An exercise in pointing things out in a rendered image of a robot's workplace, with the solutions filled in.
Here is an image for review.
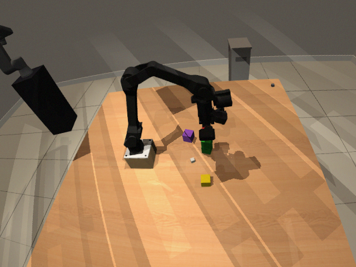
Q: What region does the purple cube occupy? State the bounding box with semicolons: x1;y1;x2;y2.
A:
182;129;195;143

